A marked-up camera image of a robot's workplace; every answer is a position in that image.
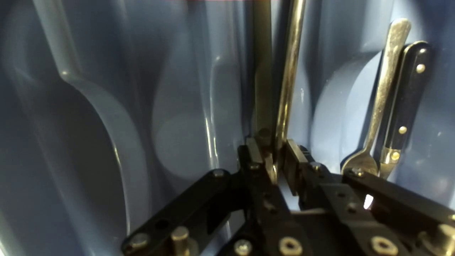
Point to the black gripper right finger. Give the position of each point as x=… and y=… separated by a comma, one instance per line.
x=376, y=217

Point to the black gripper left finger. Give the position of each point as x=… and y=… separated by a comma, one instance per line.
x=188, y=224

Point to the blue plastic cutlery tray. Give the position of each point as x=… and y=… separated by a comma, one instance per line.
x=113, y=109

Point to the silver fork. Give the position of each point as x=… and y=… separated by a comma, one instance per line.
x=361, y=160

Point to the black handled cutlery in tray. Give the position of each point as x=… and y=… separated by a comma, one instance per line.
x=410, y=83

